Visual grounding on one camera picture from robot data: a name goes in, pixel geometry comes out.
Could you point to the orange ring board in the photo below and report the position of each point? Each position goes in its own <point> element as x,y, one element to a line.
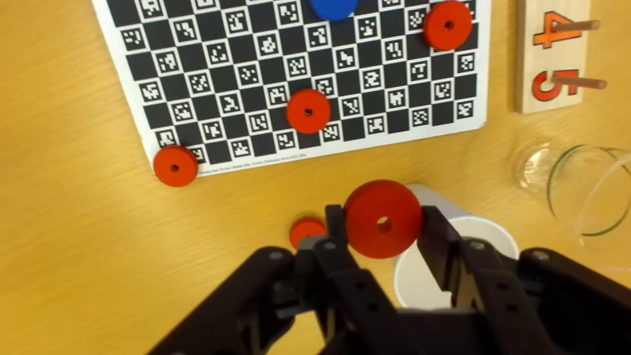
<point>307,111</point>
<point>445,26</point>
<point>380,219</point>

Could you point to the wooden number peg board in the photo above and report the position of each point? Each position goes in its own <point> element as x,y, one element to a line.
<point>552,54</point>

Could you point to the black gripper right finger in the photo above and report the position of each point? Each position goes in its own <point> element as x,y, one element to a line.
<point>538,302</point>

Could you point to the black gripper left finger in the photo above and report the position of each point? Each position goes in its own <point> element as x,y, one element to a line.
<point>256,304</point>

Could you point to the clear plastic cup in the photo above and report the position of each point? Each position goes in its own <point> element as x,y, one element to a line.
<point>581,186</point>

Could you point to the orange ring board front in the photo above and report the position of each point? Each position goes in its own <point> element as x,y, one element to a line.
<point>380,219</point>

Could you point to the checkered calibration board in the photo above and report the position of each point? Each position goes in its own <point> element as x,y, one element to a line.
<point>215,75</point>

